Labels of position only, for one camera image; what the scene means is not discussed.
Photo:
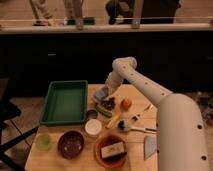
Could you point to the orange bowl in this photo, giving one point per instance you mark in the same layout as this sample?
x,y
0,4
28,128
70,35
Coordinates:
x,y
112,162

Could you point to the yellow banana toy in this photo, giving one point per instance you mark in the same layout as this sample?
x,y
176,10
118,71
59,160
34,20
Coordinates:
x,y
113,121

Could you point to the white round container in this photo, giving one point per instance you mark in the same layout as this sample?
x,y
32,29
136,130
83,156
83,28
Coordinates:
x,y
93,127

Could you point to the light green cup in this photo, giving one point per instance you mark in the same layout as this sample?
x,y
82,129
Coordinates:
x,y
43,142

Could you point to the purple bowl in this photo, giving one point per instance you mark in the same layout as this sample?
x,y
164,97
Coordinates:
x,y
70,144

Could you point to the brown pretzel toy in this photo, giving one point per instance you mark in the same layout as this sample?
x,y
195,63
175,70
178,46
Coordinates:
x,y
109,104

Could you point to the black bristle brush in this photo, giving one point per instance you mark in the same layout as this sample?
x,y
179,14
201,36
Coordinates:
x,y
124,126

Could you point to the black chair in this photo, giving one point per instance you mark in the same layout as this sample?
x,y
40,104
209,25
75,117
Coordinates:
x,y
8,111

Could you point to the orange tomato toy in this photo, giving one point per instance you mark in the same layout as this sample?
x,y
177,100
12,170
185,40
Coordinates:
x,y
125,104

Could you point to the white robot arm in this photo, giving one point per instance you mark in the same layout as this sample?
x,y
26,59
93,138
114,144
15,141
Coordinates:
x,y
181,143

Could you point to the small dark metal cup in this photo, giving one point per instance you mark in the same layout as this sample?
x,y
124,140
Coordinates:
x,y
91,114

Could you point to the blue sponge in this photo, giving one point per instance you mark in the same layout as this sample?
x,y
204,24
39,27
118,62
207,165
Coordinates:
x,y
101,94

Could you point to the grey folded cloth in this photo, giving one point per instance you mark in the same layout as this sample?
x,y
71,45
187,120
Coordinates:
x,y
150,146

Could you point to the green plastic tray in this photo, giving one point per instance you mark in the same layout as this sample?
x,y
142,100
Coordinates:
x,y
65,103

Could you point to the green cucumber toy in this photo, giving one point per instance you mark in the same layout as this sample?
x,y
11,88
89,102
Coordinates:
x,y
102,111

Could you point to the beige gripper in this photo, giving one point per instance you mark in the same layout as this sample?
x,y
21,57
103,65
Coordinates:
x,y
109,91

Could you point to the silver fork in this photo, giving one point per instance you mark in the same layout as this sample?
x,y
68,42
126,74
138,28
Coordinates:
x,y
138,116

